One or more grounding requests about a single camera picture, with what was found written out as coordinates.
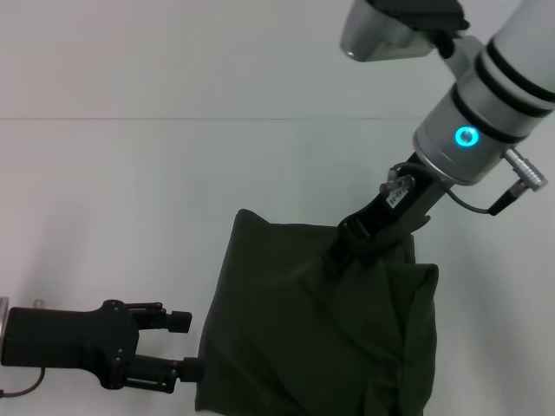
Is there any dark green shirt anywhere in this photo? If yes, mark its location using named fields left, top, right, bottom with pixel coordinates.
left=193, top=208, right=440, bottom=416

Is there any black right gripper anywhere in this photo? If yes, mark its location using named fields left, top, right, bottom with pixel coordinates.
left=322, top=149, right=448, bottom=273

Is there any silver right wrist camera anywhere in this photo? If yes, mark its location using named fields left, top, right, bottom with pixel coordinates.
left=339, top=0, right=472, bottom=64

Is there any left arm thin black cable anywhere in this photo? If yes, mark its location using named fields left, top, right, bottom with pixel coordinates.
left=0, top=367, right=47, bottom=399

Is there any right arm thin grey cable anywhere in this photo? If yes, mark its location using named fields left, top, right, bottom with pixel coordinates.
left=379, top=161, right=495, bottom=216

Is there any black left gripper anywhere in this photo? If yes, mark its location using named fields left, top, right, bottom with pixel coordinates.
left=3, top=298, right=208, bottom=394

